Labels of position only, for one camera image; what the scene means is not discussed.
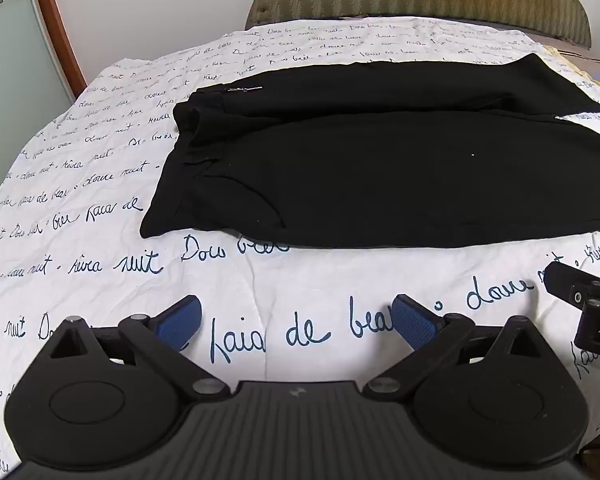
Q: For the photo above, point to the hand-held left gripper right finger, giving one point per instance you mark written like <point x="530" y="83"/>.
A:
<point x="414" y="322"/>

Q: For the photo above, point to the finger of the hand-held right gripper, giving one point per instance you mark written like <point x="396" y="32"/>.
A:
<point x="575" y="285"/>

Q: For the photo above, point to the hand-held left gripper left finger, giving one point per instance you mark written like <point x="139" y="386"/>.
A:
<point x="181" y="321"/>

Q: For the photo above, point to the black pants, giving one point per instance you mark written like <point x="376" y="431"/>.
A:
<point x="380" y="170"/>

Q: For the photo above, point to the white script-printed bed sheet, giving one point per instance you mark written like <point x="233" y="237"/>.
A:
<point x="130" y="240"/>

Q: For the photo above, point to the frosted glass wardrobe door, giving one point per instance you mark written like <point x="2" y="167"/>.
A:
<point x="15" y="50"/>

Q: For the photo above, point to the brown wooden door frame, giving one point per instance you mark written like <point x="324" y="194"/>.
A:
<point x="60" y="25"/>

